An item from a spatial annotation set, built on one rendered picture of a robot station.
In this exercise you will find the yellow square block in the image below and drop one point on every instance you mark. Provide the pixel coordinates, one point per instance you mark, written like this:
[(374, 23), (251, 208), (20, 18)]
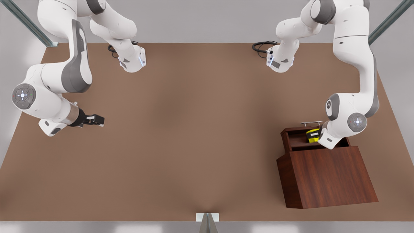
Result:
[(313, 136)]

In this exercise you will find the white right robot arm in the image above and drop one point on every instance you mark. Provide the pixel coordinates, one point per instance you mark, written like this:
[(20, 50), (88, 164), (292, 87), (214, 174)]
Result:
[(48, 81)]

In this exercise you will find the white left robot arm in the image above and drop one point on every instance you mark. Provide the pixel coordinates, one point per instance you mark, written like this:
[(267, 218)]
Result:
[(352, 42)]

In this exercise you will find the brown wooden cabinet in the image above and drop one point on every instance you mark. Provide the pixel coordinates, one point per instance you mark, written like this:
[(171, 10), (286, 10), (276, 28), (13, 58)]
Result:
[(330, 176)]

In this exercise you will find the silver frame post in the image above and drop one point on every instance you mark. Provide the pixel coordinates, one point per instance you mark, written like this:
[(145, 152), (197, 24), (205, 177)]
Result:
[(29, 24), (207, 223), (389, 21)]

